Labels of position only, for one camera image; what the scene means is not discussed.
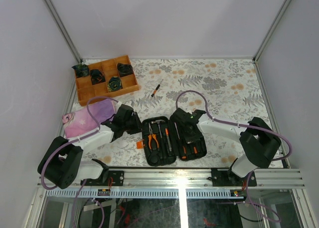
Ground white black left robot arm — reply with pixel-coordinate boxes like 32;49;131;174
37;104;142;190

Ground claw hammer black handle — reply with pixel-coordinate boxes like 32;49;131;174
151;119;164;139

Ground long orange black screwdriver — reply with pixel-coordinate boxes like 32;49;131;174
174;122;180;140

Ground black plastic tool case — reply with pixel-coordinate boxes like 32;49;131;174
142;116;207;167

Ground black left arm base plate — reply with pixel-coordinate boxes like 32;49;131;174
100;170;125;187

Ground black rolled tape right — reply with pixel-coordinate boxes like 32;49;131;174
117;63;134;77

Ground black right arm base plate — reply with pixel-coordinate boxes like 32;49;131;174
211;168;248;187

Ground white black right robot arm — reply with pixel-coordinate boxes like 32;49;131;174
170;108;281;185

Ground thick orange black screwdriver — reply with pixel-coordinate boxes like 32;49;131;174
179;139;187;160

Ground orange utility knife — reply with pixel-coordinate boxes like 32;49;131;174
165;128;172;152

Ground orange case latch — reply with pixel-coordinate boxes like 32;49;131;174
136;140;145;149

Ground blue yellow rolled tape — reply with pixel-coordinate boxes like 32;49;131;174
107;76;123;92

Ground grey slotted cable duct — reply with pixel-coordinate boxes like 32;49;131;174
46;188;244;200

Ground dark rolled tape far left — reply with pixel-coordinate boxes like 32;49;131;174
72;64;90;78

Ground black orange rolled tape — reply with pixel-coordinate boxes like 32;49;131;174
90;69;105;85

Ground aluminium front rail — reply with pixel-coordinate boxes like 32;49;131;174
37;167;306;190

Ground orange wooden compartment tray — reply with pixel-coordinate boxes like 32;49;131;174
75;55;139;106

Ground purple cloth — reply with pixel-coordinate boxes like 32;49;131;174
62;99;117;139

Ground orange black needle-nose pliers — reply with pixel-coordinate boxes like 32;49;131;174
148;123;159;151

